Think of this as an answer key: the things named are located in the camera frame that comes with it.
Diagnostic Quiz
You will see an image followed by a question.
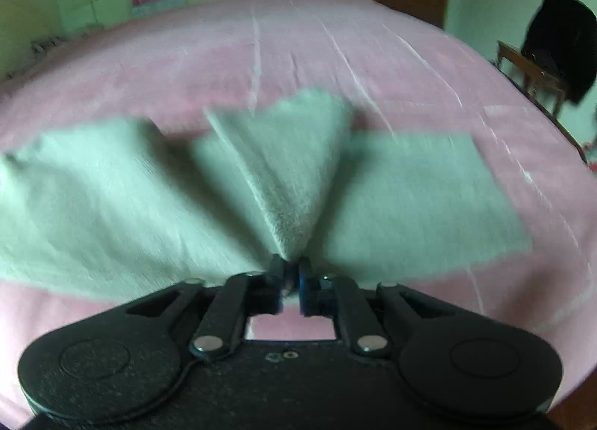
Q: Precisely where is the grey green pant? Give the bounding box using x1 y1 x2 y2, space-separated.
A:
1 90 532 300

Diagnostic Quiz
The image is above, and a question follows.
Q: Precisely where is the pink quilted bedspread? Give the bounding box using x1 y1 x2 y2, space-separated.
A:
1 0 596 397

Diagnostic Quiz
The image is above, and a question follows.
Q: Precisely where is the wooden chair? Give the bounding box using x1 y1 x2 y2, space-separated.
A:
493 41 589 165

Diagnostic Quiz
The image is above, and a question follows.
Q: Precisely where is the black garment on chair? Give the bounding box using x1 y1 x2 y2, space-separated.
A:
521 0 596 105

